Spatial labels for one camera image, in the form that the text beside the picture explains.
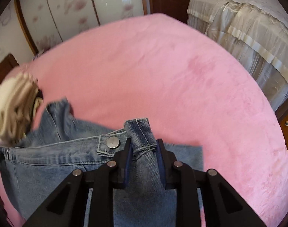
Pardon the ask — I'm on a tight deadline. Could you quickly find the stack of folded clothes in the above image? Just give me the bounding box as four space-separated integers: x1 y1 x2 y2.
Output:
0 72 43 147

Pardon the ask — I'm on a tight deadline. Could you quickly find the pink bed blanket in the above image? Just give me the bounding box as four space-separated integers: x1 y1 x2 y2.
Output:
9 14 288 226

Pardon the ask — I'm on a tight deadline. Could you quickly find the dark wooden headboard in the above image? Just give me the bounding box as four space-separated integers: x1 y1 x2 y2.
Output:
0 53 19 83

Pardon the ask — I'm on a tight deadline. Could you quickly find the floral sliding wardrobe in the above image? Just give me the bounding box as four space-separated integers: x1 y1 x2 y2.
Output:
14 0 148 55

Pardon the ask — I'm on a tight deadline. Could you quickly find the white lace covered furniture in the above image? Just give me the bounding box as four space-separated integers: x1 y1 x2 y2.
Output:
187 0 288 110

